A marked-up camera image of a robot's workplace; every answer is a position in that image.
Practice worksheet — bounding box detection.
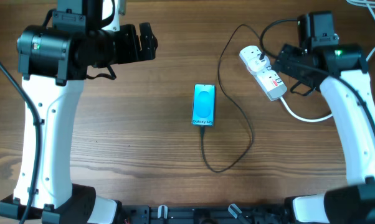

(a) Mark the blue screen Galaxy smartphone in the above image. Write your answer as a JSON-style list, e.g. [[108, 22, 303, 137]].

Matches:
[[192, 84, 216, 126]]

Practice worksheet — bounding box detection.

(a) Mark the black USB charging cable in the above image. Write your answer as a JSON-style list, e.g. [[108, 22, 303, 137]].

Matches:
[[199, 24, 267, 174]]

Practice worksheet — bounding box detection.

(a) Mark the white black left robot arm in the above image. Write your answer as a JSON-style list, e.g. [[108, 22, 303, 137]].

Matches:
[[0, 1, 158, 223]]

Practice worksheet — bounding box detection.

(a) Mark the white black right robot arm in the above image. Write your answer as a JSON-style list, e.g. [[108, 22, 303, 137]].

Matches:
[[273, 11, 375, 223]]

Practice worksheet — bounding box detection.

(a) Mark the white USB charger plug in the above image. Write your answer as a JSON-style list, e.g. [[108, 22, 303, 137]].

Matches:
[[239, 45, 272, 76]]

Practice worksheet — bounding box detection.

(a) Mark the white power extension strip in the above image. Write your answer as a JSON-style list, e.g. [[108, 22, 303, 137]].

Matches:
[[254, 68, 287, 101]]

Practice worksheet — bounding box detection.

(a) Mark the white power strip cord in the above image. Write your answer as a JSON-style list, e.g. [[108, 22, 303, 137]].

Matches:
[[279, 0, 375, 123]]

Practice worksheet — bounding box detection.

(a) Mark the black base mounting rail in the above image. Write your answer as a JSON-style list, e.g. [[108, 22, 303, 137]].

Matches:
[[120, 205, 289, 224]]

